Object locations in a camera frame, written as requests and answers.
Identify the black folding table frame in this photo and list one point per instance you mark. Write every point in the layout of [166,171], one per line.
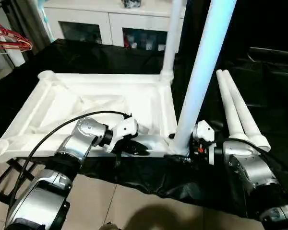
[4,182]

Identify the white plastic table top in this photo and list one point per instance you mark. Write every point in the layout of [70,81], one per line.
[74,95]

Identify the black tangled bundle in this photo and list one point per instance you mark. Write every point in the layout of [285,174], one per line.
[132,3]

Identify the white plastic table leg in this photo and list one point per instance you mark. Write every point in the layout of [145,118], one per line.
[204,72]
[247,119]
[172,36]
[229,107]

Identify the large black box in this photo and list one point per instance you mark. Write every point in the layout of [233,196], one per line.
[240,21]

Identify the red bottle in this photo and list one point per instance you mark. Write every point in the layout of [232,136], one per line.
[128,40]

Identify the black plastic mat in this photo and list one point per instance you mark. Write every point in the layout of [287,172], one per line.
[273,95]

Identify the black flat monitor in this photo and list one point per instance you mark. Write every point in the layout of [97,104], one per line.
[273,53]

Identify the white cabinet with glass doors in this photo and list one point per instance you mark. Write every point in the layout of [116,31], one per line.
[98,16]

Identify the grey curtain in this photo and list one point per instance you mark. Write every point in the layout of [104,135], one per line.
[28,21]

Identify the small white box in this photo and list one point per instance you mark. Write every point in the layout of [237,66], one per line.
[16,58]

